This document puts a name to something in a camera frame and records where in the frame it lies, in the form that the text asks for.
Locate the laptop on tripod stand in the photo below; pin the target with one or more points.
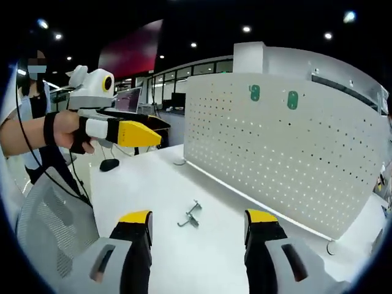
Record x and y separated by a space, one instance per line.
128 99

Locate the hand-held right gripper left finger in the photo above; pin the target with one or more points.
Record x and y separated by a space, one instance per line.
110 263

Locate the person's own clothed body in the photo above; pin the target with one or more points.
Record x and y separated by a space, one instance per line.
36 104

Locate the grey mesh office chair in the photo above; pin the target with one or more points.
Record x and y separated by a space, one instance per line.
55 220

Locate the dark red ceiling panel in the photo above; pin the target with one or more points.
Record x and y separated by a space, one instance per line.
131 52

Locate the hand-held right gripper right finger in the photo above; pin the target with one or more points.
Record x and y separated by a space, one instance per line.
284 263

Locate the black desk monitor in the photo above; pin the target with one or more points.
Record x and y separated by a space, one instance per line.
178 99

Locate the white perforated pegboard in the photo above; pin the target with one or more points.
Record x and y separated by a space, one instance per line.
275 159

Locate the person's left hand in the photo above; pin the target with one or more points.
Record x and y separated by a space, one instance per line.
64 128

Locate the black computer mouse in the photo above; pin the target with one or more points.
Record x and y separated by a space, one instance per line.
109 165

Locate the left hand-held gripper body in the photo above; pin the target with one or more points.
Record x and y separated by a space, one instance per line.
92 88

